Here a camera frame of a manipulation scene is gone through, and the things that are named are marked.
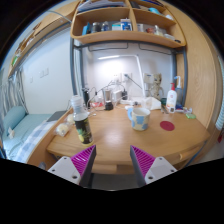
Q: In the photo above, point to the bed with blue checked bedding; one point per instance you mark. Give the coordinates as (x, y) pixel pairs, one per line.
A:
(26, 136)

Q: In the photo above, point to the white tissue pack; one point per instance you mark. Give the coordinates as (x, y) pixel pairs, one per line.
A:
(152, 103)

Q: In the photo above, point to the small green packet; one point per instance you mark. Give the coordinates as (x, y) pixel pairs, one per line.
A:
(191, 116)

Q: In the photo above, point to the wooden shelf unit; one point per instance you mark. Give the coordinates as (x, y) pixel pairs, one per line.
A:
(126, 37)

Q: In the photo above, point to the clear bottle with dark label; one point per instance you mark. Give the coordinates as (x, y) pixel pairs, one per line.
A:
(83, 130)

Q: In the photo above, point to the white mug with blue patches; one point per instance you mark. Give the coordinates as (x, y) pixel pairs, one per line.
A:
(140, 120)

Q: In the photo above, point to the packaged round bun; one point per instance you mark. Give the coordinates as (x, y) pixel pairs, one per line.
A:
(70, 118)
(62, 130)

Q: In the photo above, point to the grey metal frame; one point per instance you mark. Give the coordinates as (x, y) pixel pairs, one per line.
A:
(71, 66)

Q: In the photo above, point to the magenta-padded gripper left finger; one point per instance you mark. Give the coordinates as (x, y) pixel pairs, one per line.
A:
(66, 168)

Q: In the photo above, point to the brown tree figurine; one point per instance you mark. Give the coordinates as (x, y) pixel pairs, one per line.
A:
(156, 87)

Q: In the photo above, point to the white power strip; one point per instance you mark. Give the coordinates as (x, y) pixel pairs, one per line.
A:
(126, 101)

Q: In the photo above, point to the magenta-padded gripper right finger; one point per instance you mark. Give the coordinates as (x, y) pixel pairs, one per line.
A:
(156, 168)

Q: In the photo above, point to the teal pillow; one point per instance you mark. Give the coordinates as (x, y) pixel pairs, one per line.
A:
(13, 118)

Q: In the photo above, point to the white pump bottle red top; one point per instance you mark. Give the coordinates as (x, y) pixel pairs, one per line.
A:
(171, 100)

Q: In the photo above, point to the flat round red coaster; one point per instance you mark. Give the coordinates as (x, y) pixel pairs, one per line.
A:
(167, 125)

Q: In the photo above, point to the grey striped curtain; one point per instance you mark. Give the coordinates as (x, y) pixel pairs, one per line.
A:
(11, 93)

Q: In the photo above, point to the dark flat tablet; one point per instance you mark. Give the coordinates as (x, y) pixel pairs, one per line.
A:
(56, 116)

